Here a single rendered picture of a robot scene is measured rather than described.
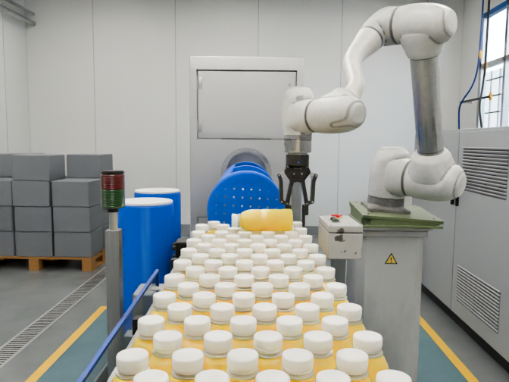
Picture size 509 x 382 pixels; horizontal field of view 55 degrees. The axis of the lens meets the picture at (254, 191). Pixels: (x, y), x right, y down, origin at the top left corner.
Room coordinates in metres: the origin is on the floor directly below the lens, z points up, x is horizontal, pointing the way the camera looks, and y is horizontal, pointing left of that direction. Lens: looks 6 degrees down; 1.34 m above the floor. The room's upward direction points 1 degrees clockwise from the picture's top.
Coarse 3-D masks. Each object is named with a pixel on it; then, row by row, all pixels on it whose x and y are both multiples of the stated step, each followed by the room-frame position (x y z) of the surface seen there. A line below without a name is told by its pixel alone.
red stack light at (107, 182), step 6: (102, 174) 1.29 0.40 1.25; (120, 174) 1.30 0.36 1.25; (102, 180) 1.28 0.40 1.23; (108, 180) 1.27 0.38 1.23; (114, 180) 1.28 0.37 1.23; (120, 180) 1.29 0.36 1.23; (102, 186) 1.28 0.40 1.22; (108, 186) 1.27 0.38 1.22; (114, 186) 1.27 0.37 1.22; (120, 186) 1.29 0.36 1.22
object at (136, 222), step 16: (128, 208) 2.34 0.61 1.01; (144, 208) 2.33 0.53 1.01; (160, 208) 2.37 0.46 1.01; (128, 224) 2.34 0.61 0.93; (144, 224) 2.33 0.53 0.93; (160, 224) 2.36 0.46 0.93; (128, 240) 2.34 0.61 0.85; (144, 240) 2.33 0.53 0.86; (160, 240) 2.36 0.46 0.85; (128, 256) 2.34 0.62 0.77; (144, 256) 2.33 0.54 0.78; (160, 256) 2.36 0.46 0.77; (128, 272) 2.34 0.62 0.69; (144, 272) 2.33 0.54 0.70; (160, 272) 2.36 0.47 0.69; (128, 288) 2.34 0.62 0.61; (128, 304) 2.34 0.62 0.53
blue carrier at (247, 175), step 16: (224, 176) 1.88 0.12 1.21; (240, 176) 1.74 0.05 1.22; (256, 176) 1.75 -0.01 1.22; (224, 192) 1.74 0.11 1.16; (240, 192) 1.74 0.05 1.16; (256, 192) 1.75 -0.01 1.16; (272, 192) 1.75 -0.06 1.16; (208, 208) 1.74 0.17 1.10; (224, 208) 1.74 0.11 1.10; (240, 208) 1.74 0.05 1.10; (256, 208) 1.74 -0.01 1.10; (272, 208) 1.75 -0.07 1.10
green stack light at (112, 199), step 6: (102, 192) 1.28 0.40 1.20; (108, 192) 1.27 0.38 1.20; (114, 192) 1.27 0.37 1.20; (120, 192) 1.29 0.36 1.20; (102, 198) 1.28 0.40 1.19; (108, 198) 1.27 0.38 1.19; (114, 198) 1.27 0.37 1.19; (120, 198) 1.29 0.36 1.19; (102, 204) 1.28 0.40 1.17; (108, 204) 1.27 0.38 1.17; (114, 204) 1.27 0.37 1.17; (120, 204) 1.28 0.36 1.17
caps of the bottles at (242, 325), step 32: (192, 256) 1.09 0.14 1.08; (224, 256) 1.09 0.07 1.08; (256, 256) 1.09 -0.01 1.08; (288, 256) 1.09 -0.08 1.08; (320, 256) 1.10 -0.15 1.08; (192, 288) 0.85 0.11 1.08; (224, 288) 0.85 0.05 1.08; (256, 288) 0.85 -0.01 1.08; (160, 320) 0.69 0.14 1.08; (192, 320) 0.69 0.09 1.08; (224, 320) 0.73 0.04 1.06; (256, 320) 0.70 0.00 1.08; (288, 320) 0.69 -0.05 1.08; (352, 320) 0.74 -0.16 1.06; (128, 352) 0.58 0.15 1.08; (160, 352) 0.62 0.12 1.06; (192, 352) 0.58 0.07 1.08; (224, 352) 0.62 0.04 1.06; (256, 352) 0.58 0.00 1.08; (288, 352) 0.58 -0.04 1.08; (320, 352) 0.62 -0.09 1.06; (352, 352) 0.58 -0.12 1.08
